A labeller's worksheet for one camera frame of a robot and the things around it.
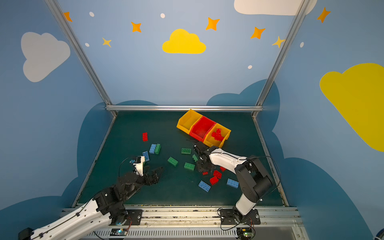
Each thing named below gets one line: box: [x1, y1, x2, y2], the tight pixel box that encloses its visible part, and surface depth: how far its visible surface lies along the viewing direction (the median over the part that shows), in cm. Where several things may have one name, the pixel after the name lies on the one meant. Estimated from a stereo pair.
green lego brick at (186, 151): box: [181, 148, 192, 155], surface depth 100 cm
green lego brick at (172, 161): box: [167, 156, 179, 167], surface depth 95 cm
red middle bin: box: [189, 116, 217, 142], surface depth 107 cm
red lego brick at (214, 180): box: [209, 176, 220, 186], surface depth 87 cm
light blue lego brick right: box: [226, 178, 239, 189], surface depth 86 cm
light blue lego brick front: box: [198, 180, 211, 193], surface depth 86 cm
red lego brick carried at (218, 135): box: [211, 128, 224, 142], surface depth 103 cm
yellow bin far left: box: [176, 109, 203, 135], surface depth 114 cm
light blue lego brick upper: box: [149, 143, 157, 154], surface depth 100 cm
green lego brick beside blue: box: [154, 143, 162, 155], surface depth 100 cm
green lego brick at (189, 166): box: [184, 162, 196, 171], surface depth 93 cm
